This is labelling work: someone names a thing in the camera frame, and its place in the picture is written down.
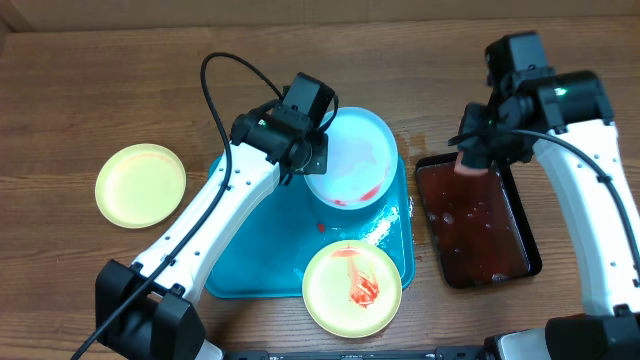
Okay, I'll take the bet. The pink and green sponge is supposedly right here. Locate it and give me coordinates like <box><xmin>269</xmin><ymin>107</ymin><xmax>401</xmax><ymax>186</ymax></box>
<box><xmin>454</xmin><ymin>152</ymin><xmax>488</xmax><ymax>176</ymax></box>

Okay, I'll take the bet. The light blue plate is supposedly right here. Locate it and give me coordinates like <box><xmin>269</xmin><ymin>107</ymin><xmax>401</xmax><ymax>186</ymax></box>
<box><xmin>305</xmin><ymin>107</ymin><xmax>399</xmax><ymax>210</ymax></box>

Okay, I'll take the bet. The yellow plate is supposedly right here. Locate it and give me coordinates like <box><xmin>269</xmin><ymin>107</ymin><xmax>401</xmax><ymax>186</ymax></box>
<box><xmin>302</xmin><ymin>240</ymin><xmax>402</xmax><ymax>338</ymax></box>
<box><xmin>95</xmin><ymin>143</ymin><xmax>187</xmax><ymax>229</ymax></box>

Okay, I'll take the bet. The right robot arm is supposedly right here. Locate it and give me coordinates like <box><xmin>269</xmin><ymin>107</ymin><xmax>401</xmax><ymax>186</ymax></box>
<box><xmin>449</xmin><ymin>68</ymin><xmax>639</xmax><ymax>359</ymax></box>

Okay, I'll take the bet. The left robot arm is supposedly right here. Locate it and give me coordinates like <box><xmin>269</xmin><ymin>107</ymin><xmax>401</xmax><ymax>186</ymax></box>
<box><xmin>86</xmin><ymin>109</ymin><xmax>335</xmax><ymax>359</ymax></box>

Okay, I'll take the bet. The black water tray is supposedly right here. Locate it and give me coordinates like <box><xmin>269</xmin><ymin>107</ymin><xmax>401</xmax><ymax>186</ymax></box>
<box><xmin>415</xmin><ymin>153</ymin><xmax>542</xmax><ymax>289</ymax></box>

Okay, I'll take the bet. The teal plastic tray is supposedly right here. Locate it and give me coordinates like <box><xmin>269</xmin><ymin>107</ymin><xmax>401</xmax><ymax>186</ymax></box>
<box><xmin>205</xmin><ymin>159</ymin><xmax>416</xmax><ymax>299</ymax></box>

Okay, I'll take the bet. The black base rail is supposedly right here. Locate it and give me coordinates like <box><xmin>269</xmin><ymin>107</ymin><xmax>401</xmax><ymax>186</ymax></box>
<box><xmin>223</xmin><ymin>346</ymin><xmax>499</xmax><ymax>360</ymax></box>

